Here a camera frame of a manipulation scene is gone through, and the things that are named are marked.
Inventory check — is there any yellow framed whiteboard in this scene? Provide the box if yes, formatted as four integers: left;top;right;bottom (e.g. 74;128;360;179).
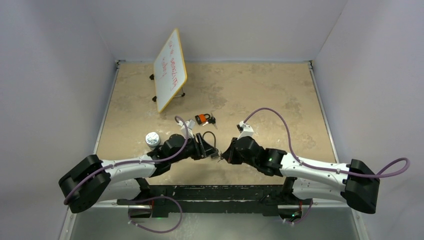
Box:
153;28;188;113

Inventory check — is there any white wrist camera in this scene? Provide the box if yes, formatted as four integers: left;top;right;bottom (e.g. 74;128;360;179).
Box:
236;121;255;139
177;119;196;138

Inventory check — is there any black cable padlock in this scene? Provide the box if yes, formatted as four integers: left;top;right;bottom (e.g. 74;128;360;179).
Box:
202;130;220;159

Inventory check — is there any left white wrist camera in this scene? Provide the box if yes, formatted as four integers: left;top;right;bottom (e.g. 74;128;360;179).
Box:
177;119;196;138

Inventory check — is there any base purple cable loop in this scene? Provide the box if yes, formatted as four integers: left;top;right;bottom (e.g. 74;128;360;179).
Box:
124;195;184;234

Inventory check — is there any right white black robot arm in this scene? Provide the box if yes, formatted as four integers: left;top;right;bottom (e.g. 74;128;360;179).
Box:
220;136;380;214

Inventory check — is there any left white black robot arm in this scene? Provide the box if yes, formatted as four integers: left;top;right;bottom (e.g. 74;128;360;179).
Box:
58;133;219;214

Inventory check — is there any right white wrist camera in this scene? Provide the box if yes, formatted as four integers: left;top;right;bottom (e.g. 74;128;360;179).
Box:
236;121;255;139

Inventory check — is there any black keys bunch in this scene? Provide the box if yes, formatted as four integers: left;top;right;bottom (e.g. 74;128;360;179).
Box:
202;113;218;129

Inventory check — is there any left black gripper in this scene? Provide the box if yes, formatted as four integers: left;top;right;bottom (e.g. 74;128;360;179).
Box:
169;133;217;164

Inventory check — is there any orange black padlock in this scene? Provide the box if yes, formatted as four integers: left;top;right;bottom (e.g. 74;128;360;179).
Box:
194;113;211;125

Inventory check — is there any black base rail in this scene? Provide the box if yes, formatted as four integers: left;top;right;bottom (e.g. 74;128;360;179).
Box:
117;184;311;218

